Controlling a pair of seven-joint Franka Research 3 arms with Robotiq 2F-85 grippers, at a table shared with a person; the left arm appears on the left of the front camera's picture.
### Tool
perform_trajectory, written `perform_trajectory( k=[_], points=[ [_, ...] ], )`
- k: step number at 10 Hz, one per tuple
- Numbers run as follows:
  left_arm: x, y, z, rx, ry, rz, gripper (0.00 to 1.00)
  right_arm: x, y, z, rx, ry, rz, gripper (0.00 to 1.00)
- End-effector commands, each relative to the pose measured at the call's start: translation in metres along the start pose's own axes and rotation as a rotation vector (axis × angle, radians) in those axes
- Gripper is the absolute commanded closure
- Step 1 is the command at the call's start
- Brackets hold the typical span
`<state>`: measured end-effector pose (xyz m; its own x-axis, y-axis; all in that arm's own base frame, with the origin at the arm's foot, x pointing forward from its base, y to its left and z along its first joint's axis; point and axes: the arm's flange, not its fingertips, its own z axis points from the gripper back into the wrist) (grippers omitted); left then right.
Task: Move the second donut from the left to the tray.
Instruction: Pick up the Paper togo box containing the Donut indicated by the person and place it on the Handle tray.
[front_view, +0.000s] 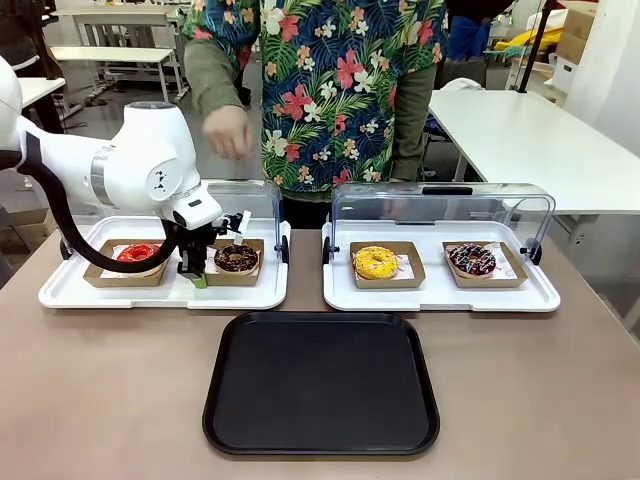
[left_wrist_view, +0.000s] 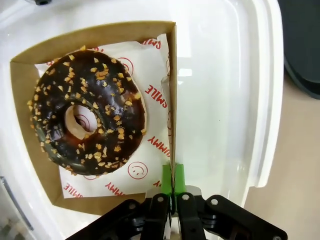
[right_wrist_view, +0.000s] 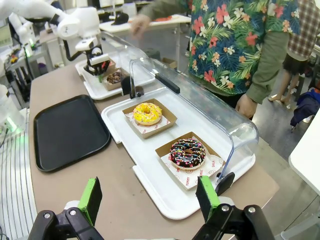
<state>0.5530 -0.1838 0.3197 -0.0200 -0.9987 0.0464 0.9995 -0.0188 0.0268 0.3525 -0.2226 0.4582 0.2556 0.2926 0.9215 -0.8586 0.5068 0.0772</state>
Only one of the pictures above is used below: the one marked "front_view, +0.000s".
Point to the white display case base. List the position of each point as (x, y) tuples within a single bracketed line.
[(150, 297), (440, 297)]

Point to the black stand pole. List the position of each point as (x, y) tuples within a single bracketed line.
[(532, 50)]

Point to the brown chocolate sprinkled donut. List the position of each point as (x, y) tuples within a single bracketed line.
[(235, 260)]

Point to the white bench table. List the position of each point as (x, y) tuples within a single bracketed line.
[(110, 54)]

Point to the black serving tray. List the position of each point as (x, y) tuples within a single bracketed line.
[(320, 385)]

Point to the person in blue clothes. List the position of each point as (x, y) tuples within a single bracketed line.
[(467, 35)]

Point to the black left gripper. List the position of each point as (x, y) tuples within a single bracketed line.
[(192, 245)]

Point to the person right forearm olive sleeve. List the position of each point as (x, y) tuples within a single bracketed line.
[(210, 75)]

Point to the red glazed donut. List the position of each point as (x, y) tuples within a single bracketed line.
[(132, 253)]

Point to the yellow sprinkled donut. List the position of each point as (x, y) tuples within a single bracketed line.
[(375, 262)]

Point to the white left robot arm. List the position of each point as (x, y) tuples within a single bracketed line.
[(135, 160)]

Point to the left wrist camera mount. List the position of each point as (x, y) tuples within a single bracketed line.
[(237, 225)]

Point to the white printed paper liner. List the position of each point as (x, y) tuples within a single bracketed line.
[(406, 267), (112, 272), (505, 265), (261, 266)]

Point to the white storage box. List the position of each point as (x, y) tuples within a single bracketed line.
[(565, 72)]

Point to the small white table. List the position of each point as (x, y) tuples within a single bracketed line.
[(42, 90)]

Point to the large white table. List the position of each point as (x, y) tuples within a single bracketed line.
[(525, 145)]

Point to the person torso floral shirt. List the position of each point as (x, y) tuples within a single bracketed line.
[(325, 100)]

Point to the brown cardboard storage box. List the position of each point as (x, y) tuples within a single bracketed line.
[(577, 32)]

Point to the dark chocolate sprinkled donut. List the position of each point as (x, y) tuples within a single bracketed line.
[(470, 261)]

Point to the yellow bag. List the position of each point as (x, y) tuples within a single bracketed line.
[(545, 37)]

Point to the clear display case lid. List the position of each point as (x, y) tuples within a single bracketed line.
[(440, 205), (260, 205)]

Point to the white desk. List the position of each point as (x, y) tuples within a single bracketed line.
[(115, 15)]

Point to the person right hand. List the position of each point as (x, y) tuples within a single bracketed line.
[(227, 132)]

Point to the person left forearm olive sleeve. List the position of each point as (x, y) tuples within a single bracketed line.
[(412, 120)]

